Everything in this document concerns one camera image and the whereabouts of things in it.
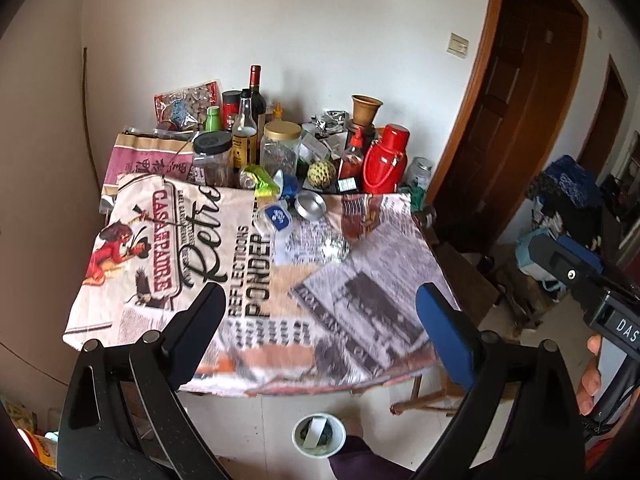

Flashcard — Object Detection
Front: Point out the yellow printed package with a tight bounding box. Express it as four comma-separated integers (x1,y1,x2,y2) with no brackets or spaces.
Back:
15,429,57,468

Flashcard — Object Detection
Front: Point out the white blue-label yogurt cup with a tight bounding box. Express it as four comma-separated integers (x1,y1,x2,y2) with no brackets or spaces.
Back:
252,200,296,236

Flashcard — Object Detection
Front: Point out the dark wine bottle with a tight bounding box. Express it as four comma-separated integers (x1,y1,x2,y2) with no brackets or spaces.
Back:
248,65,267,161

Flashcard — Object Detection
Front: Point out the brown clay vase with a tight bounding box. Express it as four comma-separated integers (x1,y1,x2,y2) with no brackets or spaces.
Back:
350,94,384,131

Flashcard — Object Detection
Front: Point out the light blue bag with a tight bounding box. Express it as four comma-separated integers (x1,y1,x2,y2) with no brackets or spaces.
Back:
515,230,568,293

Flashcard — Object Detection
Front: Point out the printed tablecloth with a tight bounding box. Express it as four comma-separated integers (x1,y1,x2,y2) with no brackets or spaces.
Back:
62,172,463,398

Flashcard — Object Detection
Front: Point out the clear glass jar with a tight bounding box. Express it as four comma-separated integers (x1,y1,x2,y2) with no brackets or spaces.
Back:
405,157,433,193

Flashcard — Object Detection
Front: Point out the wooden stool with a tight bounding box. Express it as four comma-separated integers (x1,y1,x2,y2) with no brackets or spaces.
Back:
390,240,506,416

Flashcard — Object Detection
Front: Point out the green custard apple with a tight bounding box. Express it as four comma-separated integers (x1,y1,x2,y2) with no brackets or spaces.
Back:
307,160,337,190

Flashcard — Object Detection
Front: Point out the round metal tin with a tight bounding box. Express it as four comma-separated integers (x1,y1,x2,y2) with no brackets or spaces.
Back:
294,191,328,222

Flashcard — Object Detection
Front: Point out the pile of dark clothes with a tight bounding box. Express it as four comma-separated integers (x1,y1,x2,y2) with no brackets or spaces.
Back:
525,155,606,241

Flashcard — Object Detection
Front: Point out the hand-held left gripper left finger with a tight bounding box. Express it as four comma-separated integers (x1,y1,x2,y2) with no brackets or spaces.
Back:
57,282,231,480

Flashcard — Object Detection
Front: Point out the brown wooden door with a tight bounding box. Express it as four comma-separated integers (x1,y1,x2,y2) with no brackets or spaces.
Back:
430,0,588,253
577,55,629,178

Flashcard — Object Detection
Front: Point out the red nut snack bag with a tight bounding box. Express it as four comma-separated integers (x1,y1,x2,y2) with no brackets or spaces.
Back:
153,79,223,133

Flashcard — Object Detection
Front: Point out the pink woven bag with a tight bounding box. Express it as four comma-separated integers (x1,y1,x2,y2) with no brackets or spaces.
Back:
102,132,196,201

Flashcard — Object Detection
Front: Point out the person's right hand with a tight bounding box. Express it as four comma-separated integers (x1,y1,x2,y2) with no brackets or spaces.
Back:
575,335,604,417

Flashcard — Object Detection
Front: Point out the green yellow chip bag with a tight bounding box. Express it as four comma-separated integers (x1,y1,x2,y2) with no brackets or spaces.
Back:
240,165,283,198

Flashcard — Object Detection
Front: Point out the red can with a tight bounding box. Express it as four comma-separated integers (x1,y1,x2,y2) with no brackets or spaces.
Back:
221,90,243,133

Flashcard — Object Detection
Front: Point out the crumpled clear plastic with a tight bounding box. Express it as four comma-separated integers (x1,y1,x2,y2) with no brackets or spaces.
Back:
285,220,351,266

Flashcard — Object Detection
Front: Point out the blue cup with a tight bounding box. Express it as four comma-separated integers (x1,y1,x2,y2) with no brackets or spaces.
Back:
274,170,301,201

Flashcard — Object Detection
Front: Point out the silver foil bag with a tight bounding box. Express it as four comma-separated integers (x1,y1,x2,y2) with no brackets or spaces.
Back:
310,109,349,136

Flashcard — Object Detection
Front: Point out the gold-lid plastic jar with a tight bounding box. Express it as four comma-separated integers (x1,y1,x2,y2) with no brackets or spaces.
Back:
260,121,302,178

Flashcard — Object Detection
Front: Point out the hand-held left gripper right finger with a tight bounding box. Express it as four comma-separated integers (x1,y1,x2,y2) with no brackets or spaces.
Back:
410,282,586,480

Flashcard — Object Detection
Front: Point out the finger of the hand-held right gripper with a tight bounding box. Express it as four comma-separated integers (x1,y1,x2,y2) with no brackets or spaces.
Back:
529,233,608,295
557,235,604,272

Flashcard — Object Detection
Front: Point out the black-lid plastic jar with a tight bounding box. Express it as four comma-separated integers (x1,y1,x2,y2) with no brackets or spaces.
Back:
190,131,234,188

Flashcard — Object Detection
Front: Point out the dark wall cable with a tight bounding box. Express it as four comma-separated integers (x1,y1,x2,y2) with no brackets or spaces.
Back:
82,47,103,198

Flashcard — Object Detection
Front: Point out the clear plastic box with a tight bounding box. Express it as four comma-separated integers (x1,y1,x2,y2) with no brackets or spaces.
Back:
300,130,346,162

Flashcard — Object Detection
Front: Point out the person's left leg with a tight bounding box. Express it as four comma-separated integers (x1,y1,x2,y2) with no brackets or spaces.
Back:
329,410,417,480

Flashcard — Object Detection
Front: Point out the red thermos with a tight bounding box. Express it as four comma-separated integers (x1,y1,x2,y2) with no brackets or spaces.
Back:
362,124,411,195

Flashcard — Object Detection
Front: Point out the small red liquor bottle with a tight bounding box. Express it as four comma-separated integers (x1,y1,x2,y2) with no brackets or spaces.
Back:
338,127,366,193

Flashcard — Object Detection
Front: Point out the clear sauce bottle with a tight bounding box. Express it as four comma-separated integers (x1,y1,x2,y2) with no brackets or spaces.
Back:
231,88,259,171

